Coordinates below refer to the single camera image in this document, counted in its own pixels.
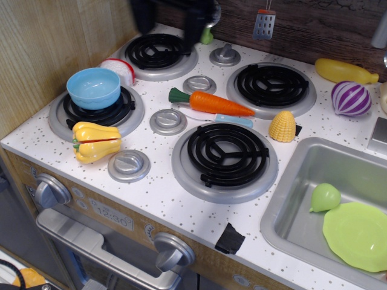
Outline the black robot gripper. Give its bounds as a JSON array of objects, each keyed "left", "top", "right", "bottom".
[{"left": 130, "top": 0, "right": 216, "bottom": 53}]

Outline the yellow toy corn piece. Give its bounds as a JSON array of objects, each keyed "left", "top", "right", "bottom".
[{"left": 268, "top": 111, "right": 296, "bottom": 143}]

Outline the light blue plastic bowl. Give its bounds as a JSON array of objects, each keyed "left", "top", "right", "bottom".
[{"left": 67, "top": 68, "right": 121, "bottom": 110}]

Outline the back left black burner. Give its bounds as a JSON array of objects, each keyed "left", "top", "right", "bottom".
[{"left": 118, "top": 33, "right": 198, "bottom": 82}]

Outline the black burner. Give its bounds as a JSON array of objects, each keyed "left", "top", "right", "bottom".
[
  {"left": 226, "top": 63, "right": 317, "bottom": 120},
  {"left": 48, "top": 86, "right": 145, "bottom": 142},
  {"left": 171, "top": 123, "right": 279, "bottom": 204},
  {"left": 118, "top": 33, "right": 198, "bottom": 82}
]

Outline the green toy vegetable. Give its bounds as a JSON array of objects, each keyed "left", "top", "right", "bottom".
[{"left": 200, "top": 27, "right": 213, "bottom": 45}]

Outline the back silver stove knob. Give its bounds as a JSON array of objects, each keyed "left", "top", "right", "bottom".
[{"left": 209, "top": 43, "right": 241, "bottom": 67}]

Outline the silver stove knob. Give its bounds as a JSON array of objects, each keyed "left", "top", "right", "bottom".
[
  {"left": 209, "top": 43, "right": 241, "bottom": 67},
  {"left": 149, "top": 109, "right": 187, "bottom": 136},
  {"left": 108, "top": 150, "right": 151, "bottom": 183}
]

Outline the red white toy radish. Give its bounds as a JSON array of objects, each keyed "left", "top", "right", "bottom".
[{"left": 100, "top": 58, "right": 135, "bottom": 86}]

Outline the upper middle silver knob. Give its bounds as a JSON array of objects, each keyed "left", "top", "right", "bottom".
[{"left": 183, "top": 76, "right": 217, "bottom": 94}]

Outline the orange toy carrot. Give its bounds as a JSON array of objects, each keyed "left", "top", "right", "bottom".
[{"left": 168, "top": 88, "right": 255, "bottom": 117}]

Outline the hanging silver spatula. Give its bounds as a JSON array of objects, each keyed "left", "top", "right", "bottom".
[{"left": 252, "top": 0, "right": 276, "bottom": 40}]

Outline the centre silver stove knob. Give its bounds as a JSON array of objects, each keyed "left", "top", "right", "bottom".
[{"left": 149, "top": 109, "right": 187, "bottom": 136}]

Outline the front left black burner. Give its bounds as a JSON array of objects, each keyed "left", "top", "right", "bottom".
[{"left": 48, "top": 86, "right": 145, "bottom": 142}]

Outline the back right black burner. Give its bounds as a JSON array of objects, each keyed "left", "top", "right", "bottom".
[{"left": 226, "top": 63, "right": 317, "bottom": 120}]

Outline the yellow toy bell pepper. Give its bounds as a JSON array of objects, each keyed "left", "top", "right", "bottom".
[{"left": 72, "top": 121, "right": 122, "bottom": 164}]

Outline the front silver stove knob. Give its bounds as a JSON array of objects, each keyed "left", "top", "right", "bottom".
[{"left": 108, "top": 150, "right": 151, "bottom": 183}]

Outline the front right black burner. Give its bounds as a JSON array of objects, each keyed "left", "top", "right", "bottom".
[{"left": 171, "top": 123, "right": 279, "bottom": 204}]

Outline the black tape near sink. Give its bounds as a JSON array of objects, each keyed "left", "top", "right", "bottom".
[{"left": 295, "top": 124, "right": 302, "bottom": 137}]

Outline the yellow toy squash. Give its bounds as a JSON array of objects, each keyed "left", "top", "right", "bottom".
[{"left": 314, "top": 58, "right": 379, "bottom": 85}]

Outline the silver sink basin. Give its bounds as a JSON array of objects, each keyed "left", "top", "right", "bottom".
[{"left": 261, "top": 138, "right": 386, "bottom": 289}]

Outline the purple white toy onion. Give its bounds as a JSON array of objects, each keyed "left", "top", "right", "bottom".
[{"left": 331, "top": 81, "right": 372, "bottom": 117}]

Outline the left oven dial knob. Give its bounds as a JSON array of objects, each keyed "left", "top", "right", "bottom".
[{"left": 35, "top": 173, "right": 72, "bottom": 208}]

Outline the oven dial knob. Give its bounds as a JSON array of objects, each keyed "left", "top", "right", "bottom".
[
  {"left": 154, "top": 232, "right": 196, "bottom": 272},
  {"left": 35, "top": 173, "right": 72, "bottom": 208}
]

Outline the silver faucet pipe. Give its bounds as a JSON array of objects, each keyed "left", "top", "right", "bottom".
[{"left": 371, "top": 19, "right": 386, "bottom": 48}]

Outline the cream toy at right edge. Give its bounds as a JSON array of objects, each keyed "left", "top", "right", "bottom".
[{"left": 379, "top": 82, "right": 387, "bottom": 113}]

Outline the black tape front edge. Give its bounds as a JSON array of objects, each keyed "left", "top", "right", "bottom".
[{"left": 215, "top": 223, "right": 246, "bottom": 254}]

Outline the right oven dial knob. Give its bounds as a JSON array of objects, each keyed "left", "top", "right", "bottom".
[{"left": 154, "top": 232, "right": 196, "bottom": 272}]

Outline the green toy pear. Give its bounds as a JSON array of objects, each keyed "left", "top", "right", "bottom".
[{"left": 309, "top": 183, "right": 341, "bottom": 212}]

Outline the green plastic plate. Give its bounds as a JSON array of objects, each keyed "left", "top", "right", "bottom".
[{"left": 322, "top": 202, "right": 386, "bottom": 272}]

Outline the orange toy on floor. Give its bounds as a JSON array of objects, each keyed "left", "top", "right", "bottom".
[{"left": 20, "top": 268, "right": 46, "bottom": 289}]

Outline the blue handled toy knife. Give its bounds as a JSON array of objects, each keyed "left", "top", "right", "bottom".
[{"left": 179, "top": 108, "right": 253, "bottom": 128}]

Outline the silver oven door handle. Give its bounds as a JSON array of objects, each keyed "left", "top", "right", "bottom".
[{"left": 36, "top": 209, "right": 181, "bottom": 289}]

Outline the black cable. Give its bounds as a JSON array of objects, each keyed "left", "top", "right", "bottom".
[{"left": 0, "top": 259, "right": 30, "bottom": 289}]

